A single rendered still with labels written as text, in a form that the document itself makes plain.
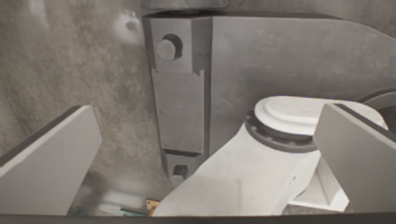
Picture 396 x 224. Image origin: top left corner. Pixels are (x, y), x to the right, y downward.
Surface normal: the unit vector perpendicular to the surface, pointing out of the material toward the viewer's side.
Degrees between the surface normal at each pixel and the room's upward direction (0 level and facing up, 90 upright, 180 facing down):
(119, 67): 0
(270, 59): 0
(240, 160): 90
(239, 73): 0
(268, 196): 90
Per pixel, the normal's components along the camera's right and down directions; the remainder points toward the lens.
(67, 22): -0.20, 0.50
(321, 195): -0.01, -0.86
